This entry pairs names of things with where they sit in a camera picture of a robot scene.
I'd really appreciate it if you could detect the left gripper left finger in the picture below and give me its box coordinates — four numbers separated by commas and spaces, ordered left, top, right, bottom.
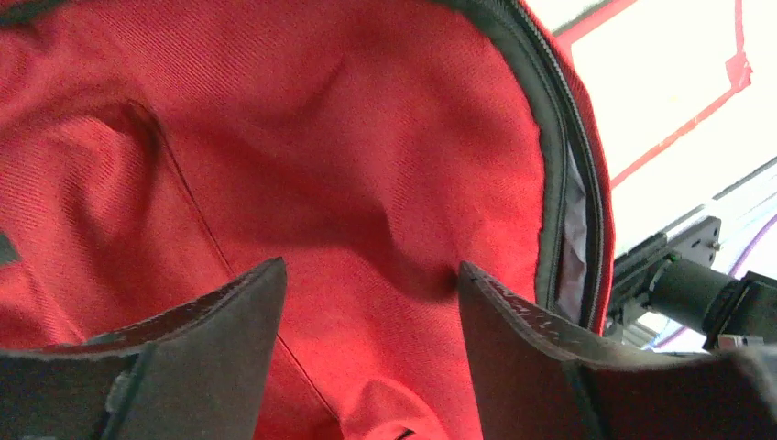
1, 258, 287, 439

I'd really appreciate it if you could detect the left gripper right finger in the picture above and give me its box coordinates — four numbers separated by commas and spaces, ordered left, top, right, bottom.
457, 262, 776, 440

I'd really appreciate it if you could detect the red student backpack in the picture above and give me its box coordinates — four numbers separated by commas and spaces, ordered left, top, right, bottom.
1, 1, 613, 439

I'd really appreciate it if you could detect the red bordered book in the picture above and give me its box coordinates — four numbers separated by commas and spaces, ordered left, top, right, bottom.
557, 1, 752, 186

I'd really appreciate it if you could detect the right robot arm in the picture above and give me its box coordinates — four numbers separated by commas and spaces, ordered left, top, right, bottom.
646, 258, 776, 351

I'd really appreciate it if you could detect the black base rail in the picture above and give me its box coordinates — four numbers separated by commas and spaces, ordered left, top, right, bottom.
604, 216, 729, 339

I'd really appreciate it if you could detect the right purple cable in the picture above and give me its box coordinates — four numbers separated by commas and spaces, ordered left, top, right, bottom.
652, 212, 777, 350

